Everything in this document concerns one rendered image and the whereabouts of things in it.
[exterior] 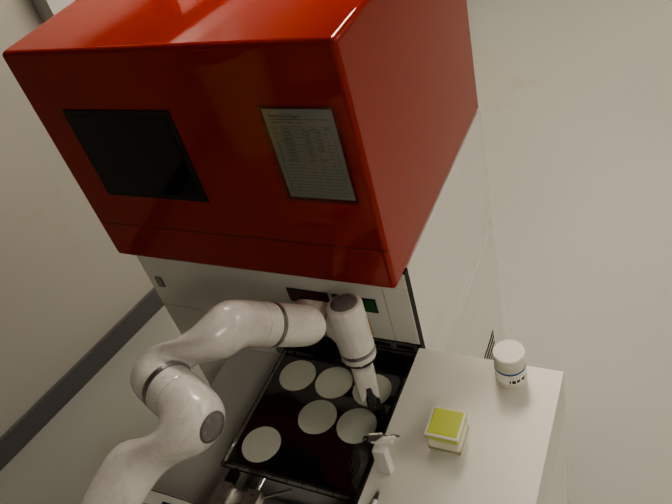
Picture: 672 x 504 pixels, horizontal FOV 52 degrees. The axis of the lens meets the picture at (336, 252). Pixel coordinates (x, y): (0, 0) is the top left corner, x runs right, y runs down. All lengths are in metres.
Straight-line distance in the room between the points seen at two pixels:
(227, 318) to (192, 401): 0.16
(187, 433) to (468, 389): 0.71
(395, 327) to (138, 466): 0.73
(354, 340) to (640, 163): 2.61
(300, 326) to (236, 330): 0.16
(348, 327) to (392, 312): 0.20
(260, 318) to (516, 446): 0.63
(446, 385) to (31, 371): 2.16
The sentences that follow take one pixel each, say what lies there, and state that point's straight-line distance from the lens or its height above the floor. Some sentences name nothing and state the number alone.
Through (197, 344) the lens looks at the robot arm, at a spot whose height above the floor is 1.44.
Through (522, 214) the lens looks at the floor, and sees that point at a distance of 3.58.
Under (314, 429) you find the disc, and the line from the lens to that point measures 1.74.
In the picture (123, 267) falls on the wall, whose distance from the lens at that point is 3.48.
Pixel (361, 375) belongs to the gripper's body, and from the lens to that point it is 1.59.
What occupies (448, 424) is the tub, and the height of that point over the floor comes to 1.03.
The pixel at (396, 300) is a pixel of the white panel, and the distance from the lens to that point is 1.63.
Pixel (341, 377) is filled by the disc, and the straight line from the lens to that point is 1.82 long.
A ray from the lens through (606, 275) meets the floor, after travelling 3.25.
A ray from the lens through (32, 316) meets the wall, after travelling 3.27.
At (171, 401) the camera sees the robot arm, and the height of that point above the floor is 1.41.
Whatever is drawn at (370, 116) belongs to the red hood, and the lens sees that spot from 1.32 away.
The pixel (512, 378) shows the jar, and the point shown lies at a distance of 1.61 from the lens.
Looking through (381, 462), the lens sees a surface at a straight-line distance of 1.52.
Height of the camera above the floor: 2.29
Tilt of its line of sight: 40 degrees down
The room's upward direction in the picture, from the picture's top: 17 degrees counter-clockwise
